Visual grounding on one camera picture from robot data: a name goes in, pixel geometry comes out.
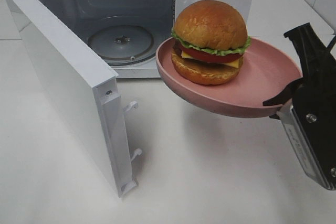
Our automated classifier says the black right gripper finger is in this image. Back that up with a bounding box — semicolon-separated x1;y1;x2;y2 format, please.
263;78;335;190
283;23;335;77

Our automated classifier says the white microwave door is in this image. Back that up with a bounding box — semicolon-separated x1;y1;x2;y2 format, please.
6;0;136;196

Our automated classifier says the glass microwave turntable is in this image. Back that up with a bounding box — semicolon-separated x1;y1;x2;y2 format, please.
87;16;164;66

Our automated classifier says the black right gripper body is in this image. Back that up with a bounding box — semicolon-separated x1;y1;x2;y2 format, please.
299;72;335;135

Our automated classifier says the burger with lettuce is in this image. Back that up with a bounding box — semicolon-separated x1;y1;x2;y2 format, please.
171;0;250;85

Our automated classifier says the pink round plate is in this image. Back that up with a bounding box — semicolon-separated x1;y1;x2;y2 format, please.
156;38;302;118

